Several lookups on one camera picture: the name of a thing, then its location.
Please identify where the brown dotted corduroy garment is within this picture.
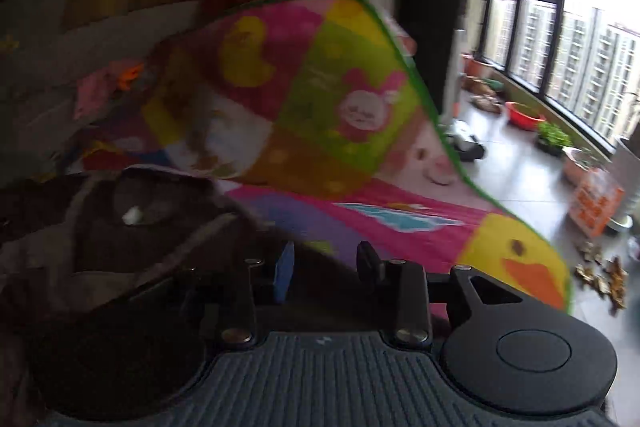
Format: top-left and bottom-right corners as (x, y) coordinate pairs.
(1, 169), (366, 426)

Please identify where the colourful cartoon play mat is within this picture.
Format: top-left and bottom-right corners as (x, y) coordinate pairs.
(75, 0), (570, 310)

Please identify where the red plastic basin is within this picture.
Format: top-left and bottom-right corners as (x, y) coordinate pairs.
(504, 101), (546, 131)

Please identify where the green plant in tray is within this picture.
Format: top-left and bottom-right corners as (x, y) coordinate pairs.
(536, 121), (573, 157)

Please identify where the orange printed cardboard box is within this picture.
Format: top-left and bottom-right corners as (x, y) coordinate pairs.
(568, 168), (625, 239)

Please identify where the dried peel pile on floor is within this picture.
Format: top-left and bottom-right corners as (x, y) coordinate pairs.
(574, 239), (628, 317)

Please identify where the pink cloth on sofa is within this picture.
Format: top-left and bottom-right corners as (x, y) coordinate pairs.
(73, 58), (144, 120)

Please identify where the white ribbed plant pot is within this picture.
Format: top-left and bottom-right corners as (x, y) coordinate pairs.
(606, 139), (640, 233)

